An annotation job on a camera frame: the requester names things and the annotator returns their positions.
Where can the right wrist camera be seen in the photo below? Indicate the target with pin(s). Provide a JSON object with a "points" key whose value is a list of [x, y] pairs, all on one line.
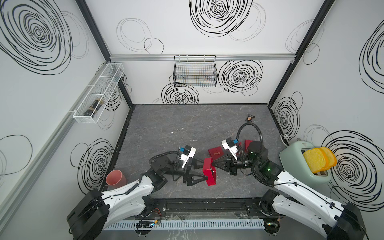
{"points": [[230, 145]]}

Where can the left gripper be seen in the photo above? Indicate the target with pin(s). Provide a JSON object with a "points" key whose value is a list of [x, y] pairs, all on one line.
{"points": [[187, 177]]}

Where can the red jewelry box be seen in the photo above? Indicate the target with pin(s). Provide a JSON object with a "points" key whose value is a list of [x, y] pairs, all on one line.
{"points": [[244, 146], [209, 171]]}

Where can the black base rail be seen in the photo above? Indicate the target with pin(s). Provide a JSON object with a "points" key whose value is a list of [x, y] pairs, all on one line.
{"points": [[250, 207]]}

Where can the back yellow toast slice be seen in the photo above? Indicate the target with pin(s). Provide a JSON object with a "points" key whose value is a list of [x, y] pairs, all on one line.
{"points": [[332, 160]]}

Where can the front yellow toast slice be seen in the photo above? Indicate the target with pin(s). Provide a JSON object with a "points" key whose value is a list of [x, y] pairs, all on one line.
{"points": [[316, 160]]}

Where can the middle red jewelry box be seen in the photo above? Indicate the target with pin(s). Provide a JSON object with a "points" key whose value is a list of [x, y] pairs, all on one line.
{"points": [[244, 146]]}

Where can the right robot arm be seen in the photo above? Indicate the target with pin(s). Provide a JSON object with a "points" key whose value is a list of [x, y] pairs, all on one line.
{"points": [[290, 197]]}

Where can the white slotted cable duct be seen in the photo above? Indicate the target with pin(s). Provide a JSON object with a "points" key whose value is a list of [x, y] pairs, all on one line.
{"points": [[217, 224]]}

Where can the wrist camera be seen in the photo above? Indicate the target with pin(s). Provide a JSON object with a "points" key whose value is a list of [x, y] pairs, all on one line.
{"points": [[230, 145], [186, 153]]}

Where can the small dark snack wrapper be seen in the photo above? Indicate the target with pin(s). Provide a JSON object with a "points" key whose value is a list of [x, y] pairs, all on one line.
{"points": [[249, 118]]}

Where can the pink plastic cup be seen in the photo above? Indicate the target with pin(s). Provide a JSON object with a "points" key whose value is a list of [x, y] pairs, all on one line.
{"points": [[116, 179]]}

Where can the left red jewelry box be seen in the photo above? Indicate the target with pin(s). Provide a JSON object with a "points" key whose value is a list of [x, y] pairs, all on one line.
{"points": [[209, 171]]}

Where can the dark bottle in shelf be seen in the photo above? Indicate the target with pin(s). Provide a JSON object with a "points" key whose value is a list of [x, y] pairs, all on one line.
{"points": [[94, 107]]}

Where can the yellow toast slice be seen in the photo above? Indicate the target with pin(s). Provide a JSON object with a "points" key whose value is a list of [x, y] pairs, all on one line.
{"points": [[316, 160], [332, 160]]}

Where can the jewelry box lid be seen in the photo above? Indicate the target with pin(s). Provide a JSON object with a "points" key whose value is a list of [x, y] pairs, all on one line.
{"points": [[216, 153]]}

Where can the black wire wall basket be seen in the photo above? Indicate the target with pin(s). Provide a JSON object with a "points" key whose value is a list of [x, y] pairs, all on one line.
{"points": [[195, 71]]}

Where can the mint green toaster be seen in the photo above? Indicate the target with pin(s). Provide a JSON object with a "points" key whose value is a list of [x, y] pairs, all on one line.
{"points": [[293, 161]]}

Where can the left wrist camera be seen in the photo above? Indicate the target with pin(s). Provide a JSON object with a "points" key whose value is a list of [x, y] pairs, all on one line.
{"points": [[186, 153]]}

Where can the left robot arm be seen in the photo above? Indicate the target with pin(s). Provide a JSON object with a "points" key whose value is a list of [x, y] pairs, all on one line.
{"points": [[98, 210]]}

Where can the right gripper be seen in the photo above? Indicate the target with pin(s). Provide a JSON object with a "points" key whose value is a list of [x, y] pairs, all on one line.
{"points": [[230, 164]]}

